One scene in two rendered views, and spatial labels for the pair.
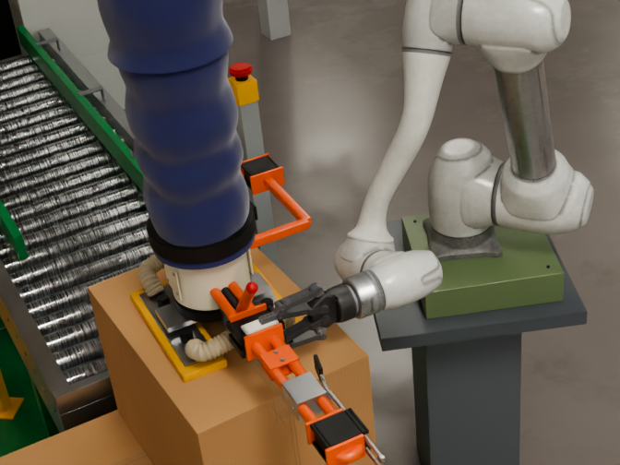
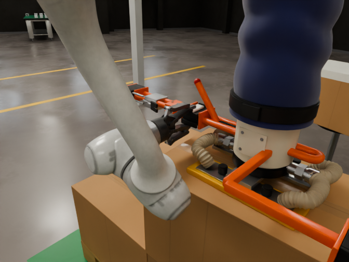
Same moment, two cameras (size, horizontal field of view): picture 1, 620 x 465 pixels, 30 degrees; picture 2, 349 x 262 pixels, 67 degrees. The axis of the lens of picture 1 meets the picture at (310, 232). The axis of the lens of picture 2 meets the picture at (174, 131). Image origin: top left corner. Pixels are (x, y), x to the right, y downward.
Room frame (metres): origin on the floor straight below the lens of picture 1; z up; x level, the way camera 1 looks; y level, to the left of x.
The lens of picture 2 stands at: (2.53, -0.28, 1.42)
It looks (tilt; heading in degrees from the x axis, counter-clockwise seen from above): 26 degrees down; 157
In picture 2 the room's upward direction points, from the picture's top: 1 degrees clockwise
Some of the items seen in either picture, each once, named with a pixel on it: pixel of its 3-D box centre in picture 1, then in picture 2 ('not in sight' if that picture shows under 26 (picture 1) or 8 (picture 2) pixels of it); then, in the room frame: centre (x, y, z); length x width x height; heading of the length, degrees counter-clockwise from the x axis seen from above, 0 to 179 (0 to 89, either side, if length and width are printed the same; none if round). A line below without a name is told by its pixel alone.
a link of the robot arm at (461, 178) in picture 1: (464, 184); not in sight; (2.36, -0.39, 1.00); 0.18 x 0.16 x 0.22; 62
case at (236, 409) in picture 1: (231, 387); (246, 222); (2.00, 0.22, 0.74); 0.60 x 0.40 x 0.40; 27
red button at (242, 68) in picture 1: (241, 72); not in sight; (3.07, 0.15, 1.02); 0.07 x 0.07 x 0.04
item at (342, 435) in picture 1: (335, 439); (135, 92); (1.46, 0.00, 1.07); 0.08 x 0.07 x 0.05; 23
